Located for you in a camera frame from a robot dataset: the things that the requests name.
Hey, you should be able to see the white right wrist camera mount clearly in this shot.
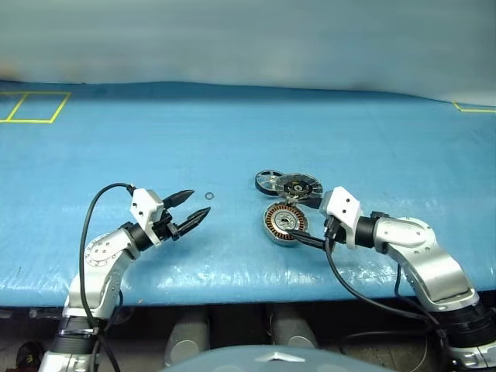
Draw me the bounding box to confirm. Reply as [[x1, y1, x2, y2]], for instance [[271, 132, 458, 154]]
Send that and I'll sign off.
[[317, 185, 363, 250]]

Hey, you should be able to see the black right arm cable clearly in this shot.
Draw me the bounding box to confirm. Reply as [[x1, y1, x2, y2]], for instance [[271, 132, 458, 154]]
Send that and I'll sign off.
[[324, 228, 458, 372]]

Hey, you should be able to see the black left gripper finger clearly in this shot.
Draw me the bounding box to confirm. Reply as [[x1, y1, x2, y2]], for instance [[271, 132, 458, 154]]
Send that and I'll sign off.
[[161, 189, 195, 209], [176, 206, 212, 238]]

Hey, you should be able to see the motor end cover with circuit board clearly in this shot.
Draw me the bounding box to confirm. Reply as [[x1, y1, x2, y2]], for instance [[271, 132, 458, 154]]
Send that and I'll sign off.
[[276, 172, 325, 207]]

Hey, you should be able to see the blue plastic table cover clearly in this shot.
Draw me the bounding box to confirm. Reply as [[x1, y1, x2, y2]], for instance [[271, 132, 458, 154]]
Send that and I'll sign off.
[[0, 79, 496, 308]]

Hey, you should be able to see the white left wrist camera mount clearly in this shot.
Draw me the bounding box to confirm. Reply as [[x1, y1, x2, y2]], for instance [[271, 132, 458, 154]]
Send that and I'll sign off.
[[129, 188, 166, 247]]

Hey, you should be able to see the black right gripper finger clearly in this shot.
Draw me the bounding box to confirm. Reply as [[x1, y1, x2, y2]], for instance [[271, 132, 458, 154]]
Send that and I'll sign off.
[[300, 196, 325, 212], [288, 230, 327, 250]]

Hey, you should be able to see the grey robot torso with emblem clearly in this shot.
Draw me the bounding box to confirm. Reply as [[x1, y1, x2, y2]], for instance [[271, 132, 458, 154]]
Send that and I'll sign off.
[[165, 343, 393, 372]]

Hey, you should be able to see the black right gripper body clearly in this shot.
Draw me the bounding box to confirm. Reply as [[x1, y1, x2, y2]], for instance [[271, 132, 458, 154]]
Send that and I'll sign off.
[[322, 214, 348, 246]]

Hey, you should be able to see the motor stator housing with copper coils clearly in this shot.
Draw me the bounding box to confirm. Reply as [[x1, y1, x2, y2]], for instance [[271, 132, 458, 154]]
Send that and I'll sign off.
[[263, 202, 310, 246]]

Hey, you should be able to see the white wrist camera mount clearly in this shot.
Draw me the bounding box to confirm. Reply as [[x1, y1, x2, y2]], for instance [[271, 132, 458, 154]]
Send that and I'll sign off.
[[129, 188, 166, 247], [317, 185, 363, 250]]

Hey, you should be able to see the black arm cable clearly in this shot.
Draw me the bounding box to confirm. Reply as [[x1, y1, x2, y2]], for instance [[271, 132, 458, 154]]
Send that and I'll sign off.
[[78, 182, 139, 372], [324, 228, 458, 372]]

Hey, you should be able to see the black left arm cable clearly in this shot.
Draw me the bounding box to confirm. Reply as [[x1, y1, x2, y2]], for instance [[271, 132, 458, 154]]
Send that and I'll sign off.
[[78, 182, 139, 372]]

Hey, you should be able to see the black spoked motor rotor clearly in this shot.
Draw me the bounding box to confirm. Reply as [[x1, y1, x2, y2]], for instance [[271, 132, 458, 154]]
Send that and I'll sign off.
[[254, 169, 284, 196]]

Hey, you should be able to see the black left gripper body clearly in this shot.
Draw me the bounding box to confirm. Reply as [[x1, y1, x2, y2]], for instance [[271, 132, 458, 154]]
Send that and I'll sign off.
[[151, 208, 184, 243]]

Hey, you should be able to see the grey rounded robot leg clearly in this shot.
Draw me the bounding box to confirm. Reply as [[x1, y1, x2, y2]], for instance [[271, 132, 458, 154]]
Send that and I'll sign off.
[[270, 308, 319, 350], [162, 308, 211, 367]]

